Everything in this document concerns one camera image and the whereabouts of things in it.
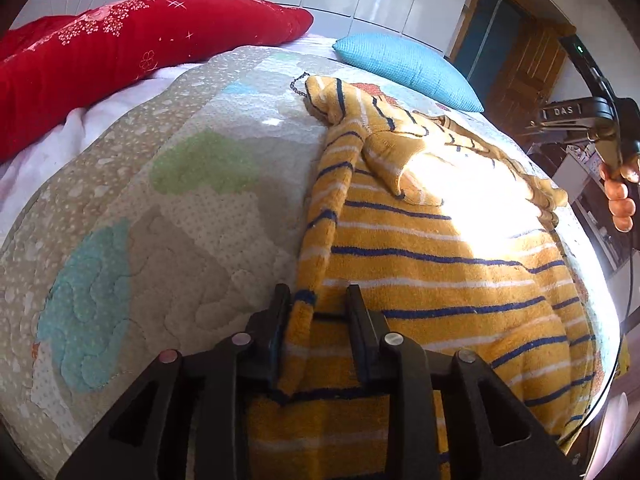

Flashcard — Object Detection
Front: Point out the wooden door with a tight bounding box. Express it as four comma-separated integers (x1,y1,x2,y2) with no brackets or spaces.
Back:
450,0,576,126

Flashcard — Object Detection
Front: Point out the patterned quilt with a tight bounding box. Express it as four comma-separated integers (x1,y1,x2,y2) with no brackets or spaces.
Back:
0,45,623,461

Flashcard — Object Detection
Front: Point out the white bed sheet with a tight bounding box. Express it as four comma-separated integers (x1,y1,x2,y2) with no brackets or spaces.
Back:
0,62,201,241

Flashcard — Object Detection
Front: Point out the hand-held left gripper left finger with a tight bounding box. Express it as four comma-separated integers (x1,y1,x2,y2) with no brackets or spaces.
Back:
55,284,293,480

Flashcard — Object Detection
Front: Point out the shelf unit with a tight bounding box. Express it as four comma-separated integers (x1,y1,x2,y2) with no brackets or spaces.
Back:
550,140,632,271

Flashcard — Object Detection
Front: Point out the yellow blue-striped towel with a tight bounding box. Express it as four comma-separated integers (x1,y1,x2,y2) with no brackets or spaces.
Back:
247,75,601,480

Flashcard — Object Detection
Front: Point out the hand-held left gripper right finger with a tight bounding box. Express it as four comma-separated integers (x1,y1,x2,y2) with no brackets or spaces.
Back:
346,284,583,480

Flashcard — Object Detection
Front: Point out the red patterned pillow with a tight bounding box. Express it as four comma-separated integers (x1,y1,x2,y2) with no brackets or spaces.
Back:
0,0,315,163

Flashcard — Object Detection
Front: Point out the person's right hand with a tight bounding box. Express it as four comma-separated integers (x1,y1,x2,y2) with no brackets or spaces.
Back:
600,152,640,233

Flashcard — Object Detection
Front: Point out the blue knitted pillow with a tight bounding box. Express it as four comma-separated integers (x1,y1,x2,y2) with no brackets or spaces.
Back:
332,32,485,113

